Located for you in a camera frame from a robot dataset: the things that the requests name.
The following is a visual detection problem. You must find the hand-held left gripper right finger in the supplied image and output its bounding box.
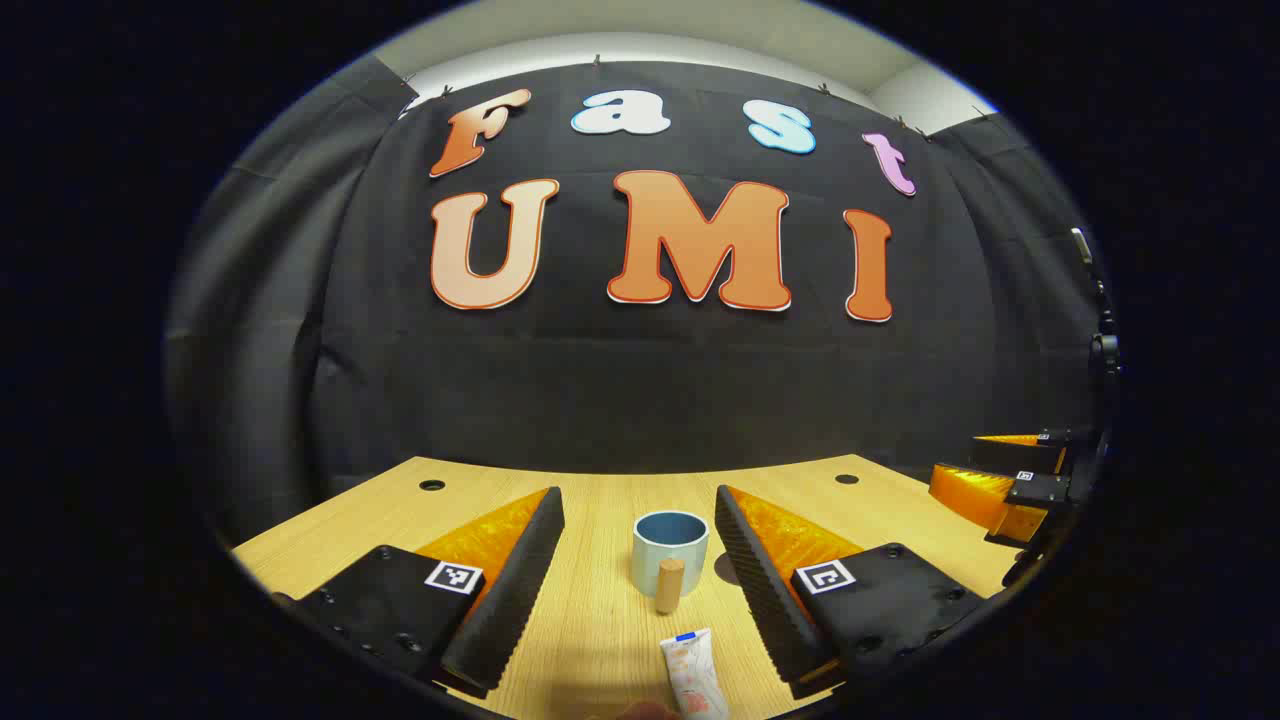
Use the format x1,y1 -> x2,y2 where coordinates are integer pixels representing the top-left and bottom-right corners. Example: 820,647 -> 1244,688
714,485 -> 986,701

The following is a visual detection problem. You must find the blue cup with wooden handle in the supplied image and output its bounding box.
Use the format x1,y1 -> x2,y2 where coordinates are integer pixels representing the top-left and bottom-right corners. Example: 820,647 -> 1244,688
632,511 -> 711,614

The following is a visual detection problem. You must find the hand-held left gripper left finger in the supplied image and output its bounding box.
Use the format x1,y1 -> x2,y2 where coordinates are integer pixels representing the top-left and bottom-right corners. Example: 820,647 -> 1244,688
295,487 -> 566,699

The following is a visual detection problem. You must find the white toothpaste tube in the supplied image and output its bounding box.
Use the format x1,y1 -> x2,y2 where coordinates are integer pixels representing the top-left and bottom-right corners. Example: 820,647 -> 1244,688
659,628 -> 731,720

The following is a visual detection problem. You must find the wooden desktop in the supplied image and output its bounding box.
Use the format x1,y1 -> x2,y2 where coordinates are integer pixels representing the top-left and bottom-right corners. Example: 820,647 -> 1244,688
232,455 -> 1041,720

